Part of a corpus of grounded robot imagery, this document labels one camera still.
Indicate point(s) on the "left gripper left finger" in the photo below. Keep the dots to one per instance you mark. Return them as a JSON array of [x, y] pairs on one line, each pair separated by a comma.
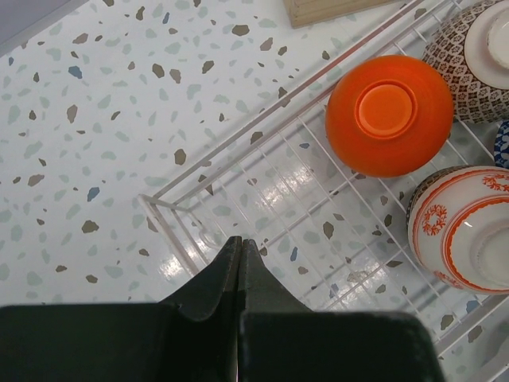
[[201, 296]]

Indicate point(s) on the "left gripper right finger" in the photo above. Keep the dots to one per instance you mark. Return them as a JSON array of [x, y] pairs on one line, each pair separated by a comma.
[[259, 291]]

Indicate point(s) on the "brown striped bowl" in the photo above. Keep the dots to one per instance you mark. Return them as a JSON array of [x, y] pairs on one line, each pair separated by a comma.
[[426, 183]]

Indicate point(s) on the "red floral white bowl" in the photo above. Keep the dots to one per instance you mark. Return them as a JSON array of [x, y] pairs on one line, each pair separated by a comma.
[[458, 229]]

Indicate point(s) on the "blue patterned bowl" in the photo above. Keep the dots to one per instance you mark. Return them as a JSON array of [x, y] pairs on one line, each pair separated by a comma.
[[501, 146]]

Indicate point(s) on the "dotted beige bowl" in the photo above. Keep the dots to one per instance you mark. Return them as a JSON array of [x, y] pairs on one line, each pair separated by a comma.
[[470, 51]]

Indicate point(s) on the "wooden clothes rack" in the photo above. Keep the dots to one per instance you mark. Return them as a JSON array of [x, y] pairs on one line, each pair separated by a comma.
[[309, 12]]

